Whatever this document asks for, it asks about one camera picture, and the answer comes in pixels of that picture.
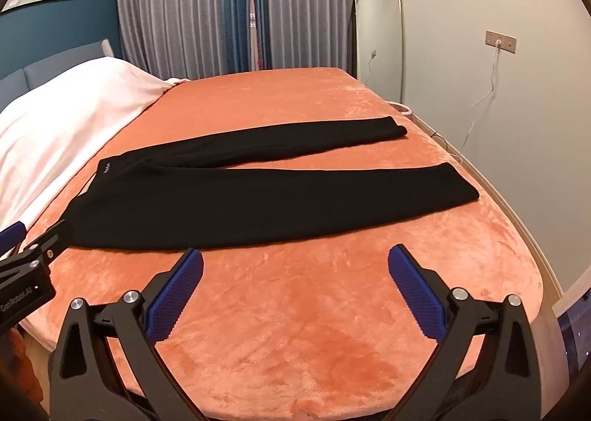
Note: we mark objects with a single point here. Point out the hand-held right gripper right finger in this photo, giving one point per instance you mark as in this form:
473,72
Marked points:
413,291

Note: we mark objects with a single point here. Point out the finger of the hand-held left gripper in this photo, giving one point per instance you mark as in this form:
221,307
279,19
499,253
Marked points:
14,235
53,236

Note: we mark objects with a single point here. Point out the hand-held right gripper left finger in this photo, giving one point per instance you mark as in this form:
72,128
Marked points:
178,294

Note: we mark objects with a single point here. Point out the black pants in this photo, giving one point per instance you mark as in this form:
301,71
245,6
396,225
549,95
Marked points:
258,199

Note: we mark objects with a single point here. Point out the white duvet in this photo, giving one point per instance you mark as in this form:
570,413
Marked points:
60,125

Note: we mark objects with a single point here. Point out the orange fleece blanket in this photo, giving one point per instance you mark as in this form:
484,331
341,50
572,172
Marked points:
295,310

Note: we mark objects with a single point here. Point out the blue padded headboard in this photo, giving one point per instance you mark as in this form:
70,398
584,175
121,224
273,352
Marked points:
51,65

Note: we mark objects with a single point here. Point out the standing mirror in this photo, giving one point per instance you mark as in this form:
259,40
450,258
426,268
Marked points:
378,33

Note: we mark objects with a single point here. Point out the blue curtain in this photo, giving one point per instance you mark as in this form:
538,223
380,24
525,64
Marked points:
240,5

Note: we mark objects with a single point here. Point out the wall socket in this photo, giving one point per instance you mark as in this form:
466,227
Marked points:
501,41

